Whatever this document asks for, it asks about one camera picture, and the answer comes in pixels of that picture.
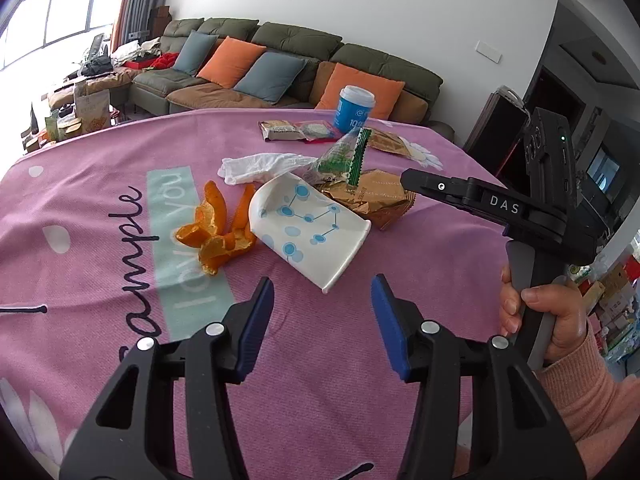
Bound blue paper coffee cup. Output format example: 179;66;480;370
333;86;375;134

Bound beige snack packet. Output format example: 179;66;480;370
259;120;306;142

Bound glass coffee table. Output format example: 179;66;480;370
21;90;120;154

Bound orange cushion near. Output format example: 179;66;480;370
316;63;405;119

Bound brown paper wrapper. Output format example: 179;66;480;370
368;128;410;158

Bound red clear snack packet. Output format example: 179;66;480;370
293;120;343;142

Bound white paper cup blue dots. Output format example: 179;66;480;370
248;172;371;294

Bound orange cushion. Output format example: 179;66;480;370
316;63;405;119
198;37;267;89

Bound green clear snack wrapper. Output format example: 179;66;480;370
304;127;372;188

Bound pink sleeve right forearm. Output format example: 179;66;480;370
537;332;639;479

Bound orange cushion far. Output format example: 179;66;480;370
198;37;267;89

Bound grey blue cushion far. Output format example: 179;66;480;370
172;30;218;76

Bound pink floral blanket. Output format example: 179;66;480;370
1;110;506;479

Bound orange peel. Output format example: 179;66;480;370
175;181;257;275

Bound right hand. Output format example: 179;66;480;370
499;266;588;363

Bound dark green sectional sofa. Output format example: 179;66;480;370
129;18;454;141

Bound white tissue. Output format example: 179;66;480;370
217;153;317;185

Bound gold foil snack wrapper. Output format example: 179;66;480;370
318;169;416;231

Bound grey blue cushion near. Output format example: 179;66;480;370
233;51;307;104

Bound grey blue cushion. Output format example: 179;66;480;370
172;30;218;76
233;51;307;104

